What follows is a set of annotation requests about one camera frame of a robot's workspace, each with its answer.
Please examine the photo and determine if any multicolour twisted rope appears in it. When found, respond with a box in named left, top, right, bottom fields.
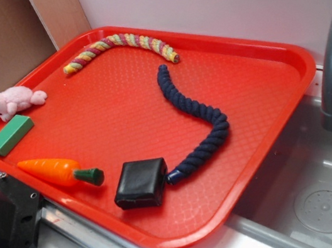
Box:
left=58, top=24, right=181, bottom=83

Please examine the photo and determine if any navy blue twisted rope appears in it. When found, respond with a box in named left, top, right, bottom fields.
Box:
left=147, top=55, right=238, bottom=187

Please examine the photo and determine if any red plastic tray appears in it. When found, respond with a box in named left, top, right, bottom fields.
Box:
left=0, top=27, right=316, bottom=248

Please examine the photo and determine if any grey toy sink basin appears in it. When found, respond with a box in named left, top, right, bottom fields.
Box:
left=229, top=96, right=332, bottom=248

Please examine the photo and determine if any orange toy carrot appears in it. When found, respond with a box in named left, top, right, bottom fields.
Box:
left=17, top=158, right=105, bottom=187

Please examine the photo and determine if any green rectangular block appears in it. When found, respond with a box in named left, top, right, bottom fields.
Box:
left=0, top=114, right=34, bottom=156

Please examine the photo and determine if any black square pouch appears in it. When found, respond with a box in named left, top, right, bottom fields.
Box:
left=114, top=158, right=167, bottom=210

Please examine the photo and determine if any pink plush toy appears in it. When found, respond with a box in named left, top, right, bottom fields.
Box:
left=0, top=86, right=48, bottom=122

